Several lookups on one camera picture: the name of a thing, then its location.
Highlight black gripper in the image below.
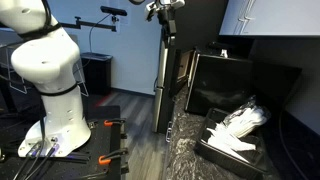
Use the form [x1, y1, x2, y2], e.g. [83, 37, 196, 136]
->
[159, 9, 178, 47]

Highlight loose white plastic utensil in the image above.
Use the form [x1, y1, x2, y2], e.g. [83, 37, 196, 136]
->
[213, 130, 257, 152]
[207, 137, 250, 164]
[205, 123, 236, 142]

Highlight black utensil holder tray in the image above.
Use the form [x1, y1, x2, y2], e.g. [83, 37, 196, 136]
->
[194, 107, 268, 180]

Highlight dark framed panel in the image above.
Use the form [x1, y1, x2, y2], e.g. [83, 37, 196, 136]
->
[171, 48, 196, 98]

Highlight stainless refrigerator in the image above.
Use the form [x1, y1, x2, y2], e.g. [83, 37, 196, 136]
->
[152, 39, 175, 135]

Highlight black stainless microwave oven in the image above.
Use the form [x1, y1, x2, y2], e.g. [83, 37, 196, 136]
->
[184, 53, 303, 118]

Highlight black square trash bin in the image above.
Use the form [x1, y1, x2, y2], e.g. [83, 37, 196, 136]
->
[80, 51, 114, 95]

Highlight orange black bar clamp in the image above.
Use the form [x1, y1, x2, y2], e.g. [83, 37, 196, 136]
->
[97, 147, 130, 167]
[103, 117, 128, 128]

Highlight white upper cabinets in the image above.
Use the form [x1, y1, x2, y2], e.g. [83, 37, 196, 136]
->
[218, 0, 320, 38]

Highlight black perforated robot table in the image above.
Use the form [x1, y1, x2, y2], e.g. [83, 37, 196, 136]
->
[0, 105, 129, 180]

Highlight black camera on boom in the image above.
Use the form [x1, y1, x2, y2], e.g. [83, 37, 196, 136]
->
[99, 5, 129, 18]

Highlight thin black camera cable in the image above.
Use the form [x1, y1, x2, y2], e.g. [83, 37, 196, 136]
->
[87, 13, 114, 54]

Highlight white wire rack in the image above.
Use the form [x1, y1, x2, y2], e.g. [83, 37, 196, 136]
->
[0, 42, 90, 98]

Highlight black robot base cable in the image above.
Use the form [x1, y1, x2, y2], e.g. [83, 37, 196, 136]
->
[31, 143, 60, 180]
[13, 141, 44, 180]

